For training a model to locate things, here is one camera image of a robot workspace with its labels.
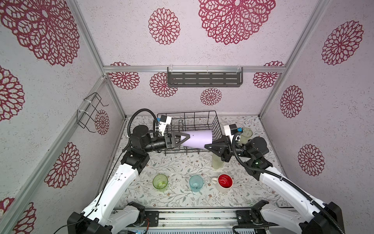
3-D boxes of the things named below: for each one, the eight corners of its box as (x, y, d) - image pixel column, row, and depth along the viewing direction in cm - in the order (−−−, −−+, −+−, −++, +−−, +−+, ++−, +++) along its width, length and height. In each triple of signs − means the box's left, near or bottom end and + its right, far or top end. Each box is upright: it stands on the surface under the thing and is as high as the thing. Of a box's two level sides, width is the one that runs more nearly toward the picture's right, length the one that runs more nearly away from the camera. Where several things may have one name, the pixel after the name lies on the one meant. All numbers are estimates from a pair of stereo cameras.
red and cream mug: (212, 193, 84) (215, 188, 78) (211, 179, 89) (213, 173, 83) (230, 193, 84) (234, 188, 78) (228, 179, 89) (231, 173, 83)
